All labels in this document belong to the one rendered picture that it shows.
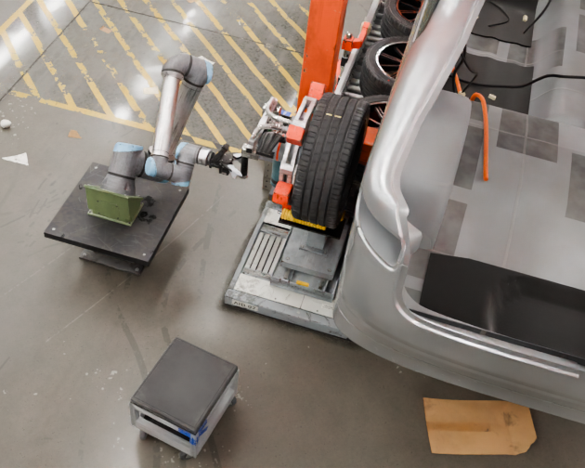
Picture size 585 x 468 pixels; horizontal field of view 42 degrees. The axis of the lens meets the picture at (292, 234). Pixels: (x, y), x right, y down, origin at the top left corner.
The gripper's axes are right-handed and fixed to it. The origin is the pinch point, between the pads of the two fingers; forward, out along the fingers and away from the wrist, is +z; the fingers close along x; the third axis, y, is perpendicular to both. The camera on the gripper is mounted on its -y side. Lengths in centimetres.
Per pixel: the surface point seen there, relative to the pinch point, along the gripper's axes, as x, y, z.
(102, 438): 121, 83, -28
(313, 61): -57, -29, 15
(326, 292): 11, 66, 53
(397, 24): -218, 34, 43
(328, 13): -57, -59, 19
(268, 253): -18, 82, 12
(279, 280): 11, 68, 26
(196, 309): 35, 83, -13
